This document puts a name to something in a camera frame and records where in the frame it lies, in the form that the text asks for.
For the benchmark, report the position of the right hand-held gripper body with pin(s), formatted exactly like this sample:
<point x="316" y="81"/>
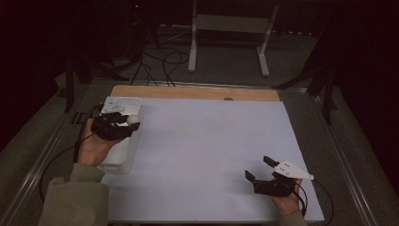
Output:
<point x="276" y="186"/>

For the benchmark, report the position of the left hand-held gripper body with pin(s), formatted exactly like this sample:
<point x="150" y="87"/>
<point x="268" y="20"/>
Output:
<point x="109" y="129"/>

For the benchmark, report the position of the white plastic bin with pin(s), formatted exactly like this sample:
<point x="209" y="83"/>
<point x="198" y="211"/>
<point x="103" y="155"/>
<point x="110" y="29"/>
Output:
<point x="120" y="153"/>

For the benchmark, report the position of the person's right hand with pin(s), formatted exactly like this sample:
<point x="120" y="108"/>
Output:
<point x="287" y="204"/>

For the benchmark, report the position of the person's left hand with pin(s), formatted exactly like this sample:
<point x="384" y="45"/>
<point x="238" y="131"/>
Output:
<point x="92" y="149"/>

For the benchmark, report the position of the white table cover sheet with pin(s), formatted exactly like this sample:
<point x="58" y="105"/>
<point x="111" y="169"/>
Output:
<point x="219" y="163"/>

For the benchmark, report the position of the black tripod stand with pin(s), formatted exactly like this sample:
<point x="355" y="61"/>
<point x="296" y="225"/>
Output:
<point x="70" y="88"/>
<point x="326" y="94"/>

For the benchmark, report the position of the white metal stand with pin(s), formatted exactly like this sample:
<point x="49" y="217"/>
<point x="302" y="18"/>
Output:
<point x="232" y="23"/>

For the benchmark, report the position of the small black frame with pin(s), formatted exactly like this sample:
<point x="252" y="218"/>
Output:
<point x="78" y="118"/>

